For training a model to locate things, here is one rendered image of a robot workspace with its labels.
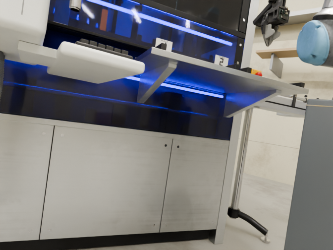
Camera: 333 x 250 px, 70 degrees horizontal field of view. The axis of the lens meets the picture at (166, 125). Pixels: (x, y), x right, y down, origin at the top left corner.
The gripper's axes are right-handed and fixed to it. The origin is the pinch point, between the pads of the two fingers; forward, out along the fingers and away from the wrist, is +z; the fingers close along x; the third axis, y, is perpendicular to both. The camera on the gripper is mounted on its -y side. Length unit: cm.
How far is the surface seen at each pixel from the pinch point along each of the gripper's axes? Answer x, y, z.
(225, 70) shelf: -31.6, 16.2, 21.2
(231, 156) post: 9, -24, 57
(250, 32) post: 9.4, -23.8, -14.4
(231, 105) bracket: -0.5, -18.3, 28.9
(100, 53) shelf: -75, 28, 28
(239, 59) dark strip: 4.4, -23.8, 1.8
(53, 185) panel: -81, -24, 76
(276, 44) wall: 201, -194, -98
